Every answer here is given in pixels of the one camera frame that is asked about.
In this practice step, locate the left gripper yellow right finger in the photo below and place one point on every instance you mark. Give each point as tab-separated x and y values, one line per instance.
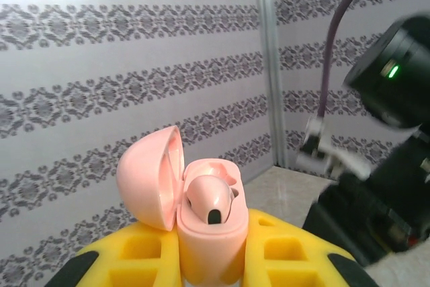
255	267

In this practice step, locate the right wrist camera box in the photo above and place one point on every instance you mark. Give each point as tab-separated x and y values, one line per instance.
336	162

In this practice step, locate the pink earbud charging case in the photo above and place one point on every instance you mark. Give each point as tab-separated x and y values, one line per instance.
208	250

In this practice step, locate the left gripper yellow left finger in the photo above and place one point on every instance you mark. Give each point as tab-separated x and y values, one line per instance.
168	267

